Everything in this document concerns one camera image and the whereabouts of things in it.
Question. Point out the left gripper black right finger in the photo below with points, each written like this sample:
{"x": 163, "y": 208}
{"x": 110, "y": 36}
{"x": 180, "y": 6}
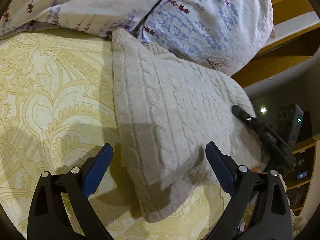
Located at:
{"x": 258, "y": 208}

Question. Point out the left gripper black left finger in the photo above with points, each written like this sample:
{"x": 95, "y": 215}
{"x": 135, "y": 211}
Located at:
{"x": 48, "y": 217}

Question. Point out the grey cable-knit sweater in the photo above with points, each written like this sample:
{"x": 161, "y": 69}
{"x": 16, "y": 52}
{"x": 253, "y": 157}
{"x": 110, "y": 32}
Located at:
{"x": 167, "y": 110}

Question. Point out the wooden shelf unit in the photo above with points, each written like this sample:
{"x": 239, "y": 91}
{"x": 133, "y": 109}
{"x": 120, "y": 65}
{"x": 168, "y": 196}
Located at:
{"x": 302, "y": 183}

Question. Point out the wooden bed headboard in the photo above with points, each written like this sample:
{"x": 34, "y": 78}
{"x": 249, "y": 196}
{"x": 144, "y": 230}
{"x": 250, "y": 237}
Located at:
{"x": 296, "y": 40}

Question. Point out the yellow patterned bed sheet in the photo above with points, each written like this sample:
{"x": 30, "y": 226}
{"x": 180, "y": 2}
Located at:
{"x": 57, "y": 110}

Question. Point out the pink floral pillow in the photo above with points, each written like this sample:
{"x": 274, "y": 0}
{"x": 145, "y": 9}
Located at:
{"x": 220, "y": 34}

